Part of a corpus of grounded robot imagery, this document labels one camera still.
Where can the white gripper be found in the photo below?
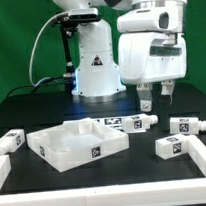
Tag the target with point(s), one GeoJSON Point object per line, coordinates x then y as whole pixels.
{"type": "Point", "coordinates": [152, 57]}

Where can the white square table top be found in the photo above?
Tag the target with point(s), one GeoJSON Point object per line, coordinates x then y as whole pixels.
{"type": "Point", "coordinates": [77, 142]}

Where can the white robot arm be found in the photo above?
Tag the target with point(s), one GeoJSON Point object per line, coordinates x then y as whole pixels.
{"type": "Point", "coordinates": [98, 76]}

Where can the paper sheet with tags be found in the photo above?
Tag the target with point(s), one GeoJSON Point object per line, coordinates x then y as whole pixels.
{"type": "Point", "coordinates": [114, 122]}

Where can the white U-shaped fence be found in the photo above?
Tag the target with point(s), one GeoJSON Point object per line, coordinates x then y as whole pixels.
{"type": "Point", "coordinates": [166, 193]}

